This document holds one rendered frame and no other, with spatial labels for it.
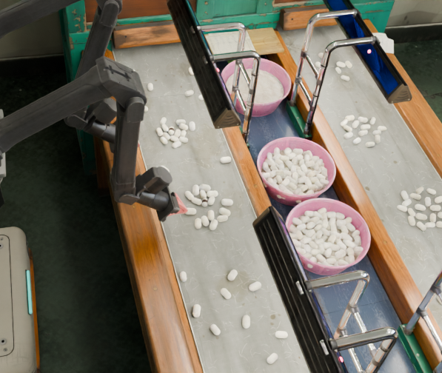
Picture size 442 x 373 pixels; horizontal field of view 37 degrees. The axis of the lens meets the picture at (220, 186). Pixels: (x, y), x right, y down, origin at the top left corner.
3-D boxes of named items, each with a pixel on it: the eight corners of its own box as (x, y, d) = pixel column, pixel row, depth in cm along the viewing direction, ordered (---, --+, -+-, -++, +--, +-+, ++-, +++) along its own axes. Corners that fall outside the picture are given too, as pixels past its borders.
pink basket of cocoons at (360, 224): (297, 291, 198) (303, 275, 191) (269, 223, 214) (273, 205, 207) (376, 274, 205) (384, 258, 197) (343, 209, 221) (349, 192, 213)
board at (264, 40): (203, 61, 251) (203, 59, 250) (194, 38, 260) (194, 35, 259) (283, 52, 258) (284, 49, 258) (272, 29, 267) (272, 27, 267)
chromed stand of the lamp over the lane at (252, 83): (197, 161, 229) (206, 61, 195) (183, 122, 241) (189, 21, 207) (249, 153, 234) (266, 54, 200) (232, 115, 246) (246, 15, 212)
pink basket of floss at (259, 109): (266, 132, 241) (269, 114, 234) (205, 103, 249) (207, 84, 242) (298, 94, 257) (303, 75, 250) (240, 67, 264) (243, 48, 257)
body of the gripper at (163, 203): (170, 183, 194) (152, 176, 189) (178, 210, 188) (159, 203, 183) (155, 197, 197) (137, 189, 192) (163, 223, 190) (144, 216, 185)
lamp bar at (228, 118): (215, 130, 188) (216, 112, 183) (166, 4, 226) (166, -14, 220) (240, 126, 190) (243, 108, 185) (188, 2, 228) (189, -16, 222)
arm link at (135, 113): (114, 69, 150) (124, 103, 144) (138, 66, 152) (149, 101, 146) (107, 179, 184) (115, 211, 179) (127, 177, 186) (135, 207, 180)
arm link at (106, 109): (66, 105, 200) (64, 121, 193) (89, 80, 195) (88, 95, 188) (98, 125, 206) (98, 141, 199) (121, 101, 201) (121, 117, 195)
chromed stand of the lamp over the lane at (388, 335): (292, 431, 171) (328, 355, 137) (267, 361, 183) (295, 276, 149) (357, 413, 175) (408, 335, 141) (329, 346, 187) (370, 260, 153)
